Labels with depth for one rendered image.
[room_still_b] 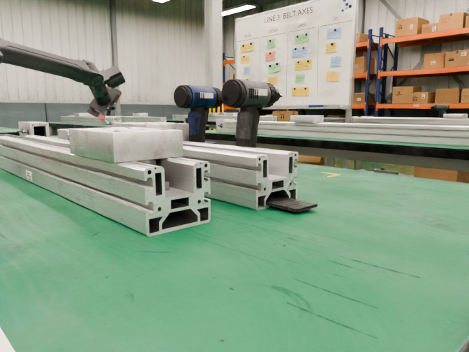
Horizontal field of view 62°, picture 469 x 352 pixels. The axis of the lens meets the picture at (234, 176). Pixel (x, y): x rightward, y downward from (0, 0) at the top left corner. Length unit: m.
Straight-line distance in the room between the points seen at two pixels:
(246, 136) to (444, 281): 0.55
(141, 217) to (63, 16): 12.80
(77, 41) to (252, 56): 9.36
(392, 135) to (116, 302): 1.88
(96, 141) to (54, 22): 12.55
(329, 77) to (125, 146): 3.33
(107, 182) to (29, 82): 12.10
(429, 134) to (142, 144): 1.65
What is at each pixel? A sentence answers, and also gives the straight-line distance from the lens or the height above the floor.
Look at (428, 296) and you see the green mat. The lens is 0.38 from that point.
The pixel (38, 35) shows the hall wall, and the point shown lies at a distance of 12.90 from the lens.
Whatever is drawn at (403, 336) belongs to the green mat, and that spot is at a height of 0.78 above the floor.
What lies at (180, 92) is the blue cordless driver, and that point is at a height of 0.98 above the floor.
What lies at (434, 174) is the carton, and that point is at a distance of 4.17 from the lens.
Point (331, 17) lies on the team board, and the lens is 3.87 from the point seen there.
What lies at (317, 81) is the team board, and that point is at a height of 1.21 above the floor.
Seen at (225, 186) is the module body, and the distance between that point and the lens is 0.65.
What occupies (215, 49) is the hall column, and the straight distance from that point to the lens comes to 9.30.
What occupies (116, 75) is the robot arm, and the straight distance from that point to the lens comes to 1.52.
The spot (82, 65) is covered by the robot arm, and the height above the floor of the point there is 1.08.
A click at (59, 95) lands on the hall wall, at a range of 12.88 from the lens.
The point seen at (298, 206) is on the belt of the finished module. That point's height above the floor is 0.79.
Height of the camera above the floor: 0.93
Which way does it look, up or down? 9 degrees down
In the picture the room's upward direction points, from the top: straight up
